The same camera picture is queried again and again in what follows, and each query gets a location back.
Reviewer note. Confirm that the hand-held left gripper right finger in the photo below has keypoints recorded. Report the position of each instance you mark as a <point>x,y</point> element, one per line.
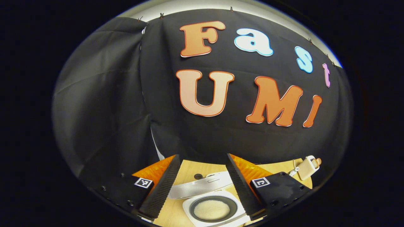
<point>240,186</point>

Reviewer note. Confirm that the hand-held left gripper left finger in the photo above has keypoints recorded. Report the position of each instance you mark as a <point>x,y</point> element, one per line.
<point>164,189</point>

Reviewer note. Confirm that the white rice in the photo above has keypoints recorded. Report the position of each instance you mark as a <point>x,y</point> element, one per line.
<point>211,209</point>

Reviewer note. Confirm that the white rice cooker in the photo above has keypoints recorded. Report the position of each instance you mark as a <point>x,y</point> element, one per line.
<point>202,187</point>

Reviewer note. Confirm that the small black round object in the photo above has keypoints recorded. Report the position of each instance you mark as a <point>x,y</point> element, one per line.
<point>198,176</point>

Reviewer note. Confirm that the white drink bottle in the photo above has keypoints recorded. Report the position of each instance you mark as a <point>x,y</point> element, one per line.
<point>293,171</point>

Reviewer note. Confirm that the white toaster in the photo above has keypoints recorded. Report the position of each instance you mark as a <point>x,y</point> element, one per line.
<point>306,168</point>

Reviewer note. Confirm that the toast bread slice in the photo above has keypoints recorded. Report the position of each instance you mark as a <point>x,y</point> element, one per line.
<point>318,161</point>

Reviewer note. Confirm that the black backdrop cloth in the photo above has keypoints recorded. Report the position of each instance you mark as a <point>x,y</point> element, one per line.
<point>110,110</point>

